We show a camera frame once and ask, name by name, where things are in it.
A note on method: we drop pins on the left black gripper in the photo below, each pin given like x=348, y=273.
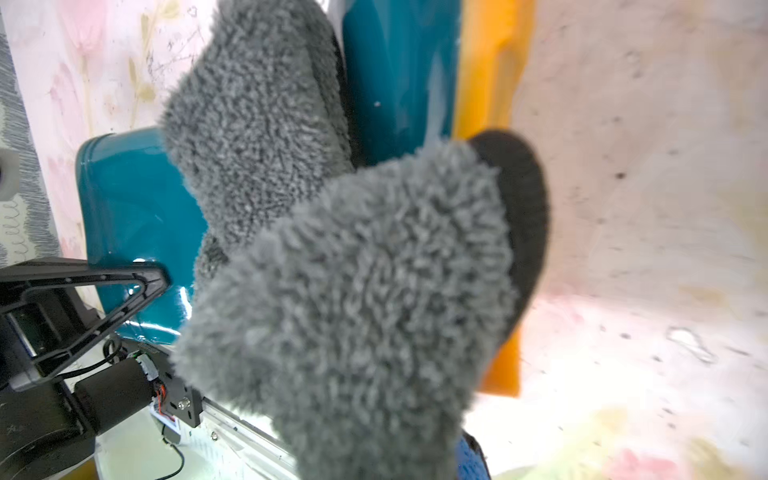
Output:
x=45, y=327

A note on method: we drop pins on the grey blue microfibre cloth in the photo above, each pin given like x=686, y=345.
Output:
x=360, y=288

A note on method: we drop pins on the green rubber boot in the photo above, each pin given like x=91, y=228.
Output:
x=138, y=228

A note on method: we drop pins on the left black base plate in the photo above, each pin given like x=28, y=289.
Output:
x=175, y=402

